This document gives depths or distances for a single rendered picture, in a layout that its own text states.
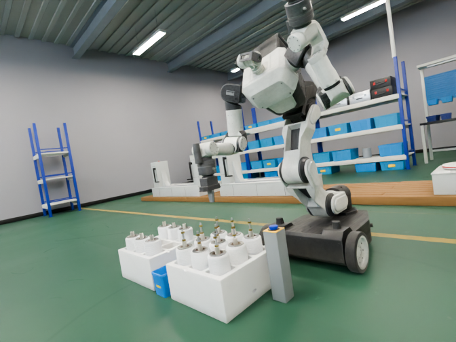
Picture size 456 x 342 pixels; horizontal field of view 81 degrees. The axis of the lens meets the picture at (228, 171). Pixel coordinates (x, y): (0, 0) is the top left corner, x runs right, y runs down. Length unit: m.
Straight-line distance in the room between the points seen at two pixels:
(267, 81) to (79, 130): 6.64
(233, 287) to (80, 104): 7.04
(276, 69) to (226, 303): 1.03
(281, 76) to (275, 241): 0.74
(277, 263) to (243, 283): 0.17
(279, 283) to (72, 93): 7.18
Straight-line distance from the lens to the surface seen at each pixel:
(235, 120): 1.49
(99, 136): 7.77
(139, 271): 1.72
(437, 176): 2.87
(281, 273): 1.24
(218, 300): 1.20
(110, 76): 8.35
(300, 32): 1.10
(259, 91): 1.37
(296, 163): 1.45
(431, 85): 6.87
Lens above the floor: 0.65
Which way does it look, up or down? 3 degrees down
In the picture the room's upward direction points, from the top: 9 degrees counter-clockwise
